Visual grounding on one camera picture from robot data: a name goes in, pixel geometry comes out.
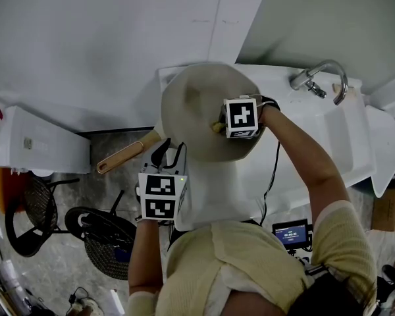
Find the white rectangular box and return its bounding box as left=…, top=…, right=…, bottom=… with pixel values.
left=0, top=105, right=93, bottom=175

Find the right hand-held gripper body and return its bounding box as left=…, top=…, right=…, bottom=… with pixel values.
left=220, top=94, right=263, bottom=140

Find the small black monitor screen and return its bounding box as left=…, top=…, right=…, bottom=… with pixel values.
left=271, top=219, right=314, bottom=253

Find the black wicker chair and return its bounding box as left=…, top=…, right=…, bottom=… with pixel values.
left=4, top=175, right=82, bottom=259
left=64, top=189, right=138, bottom=281

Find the person's pale yellow knit top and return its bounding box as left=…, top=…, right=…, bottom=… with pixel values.
left=127, top=199, right=379, bottom=316

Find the person's left forearm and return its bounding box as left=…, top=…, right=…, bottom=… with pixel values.
left=127, top=219, right=167, bottom=296

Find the beige pan with wooden handle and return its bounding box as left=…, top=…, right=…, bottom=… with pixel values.
left=96, top=63, right=263, bottom=176

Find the chrome faucet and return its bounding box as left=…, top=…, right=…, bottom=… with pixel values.
left=289, top=59, right=350, bottom=107

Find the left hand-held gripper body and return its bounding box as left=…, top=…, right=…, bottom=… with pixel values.
left=136, top=142, right=189, bottom=223

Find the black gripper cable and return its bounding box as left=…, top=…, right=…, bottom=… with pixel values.
left=258, top=141, right=282, bottom=227

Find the white ceramic sink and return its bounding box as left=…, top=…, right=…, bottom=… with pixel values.
left=155, top=63, right=395, bottom=232

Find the black charger with cable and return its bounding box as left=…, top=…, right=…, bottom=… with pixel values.
left=65, top=286, right=103, bottom=316

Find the person's right forearm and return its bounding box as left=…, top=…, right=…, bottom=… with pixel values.
left=259, top=105, right=350, bottom=212

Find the brown cardboard box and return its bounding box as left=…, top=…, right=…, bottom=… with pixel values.
left=371, top=175, right=395, bottom=232

